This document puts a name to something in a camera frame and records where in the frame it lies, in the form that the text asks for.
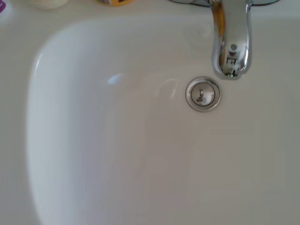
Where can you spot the white round container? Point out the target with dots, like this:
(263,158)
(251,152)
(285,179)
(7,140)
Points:
(50,3)

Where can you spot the chrome sink drain stopper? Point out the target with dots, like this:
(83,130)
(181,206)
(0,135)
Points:
(203,94)

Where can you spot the chrome faucet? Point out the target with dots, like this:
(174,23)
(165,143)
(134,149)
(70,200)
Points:
(232,35)

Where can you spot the orange soap bottle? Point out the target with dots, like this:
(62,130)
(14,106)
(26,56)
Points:
(113,2)

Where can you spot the white sink vanity top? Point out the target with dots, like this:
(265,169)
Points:
(117,145)

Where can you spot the pink and white bottle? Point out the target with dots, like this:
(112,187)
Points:
(3,5)

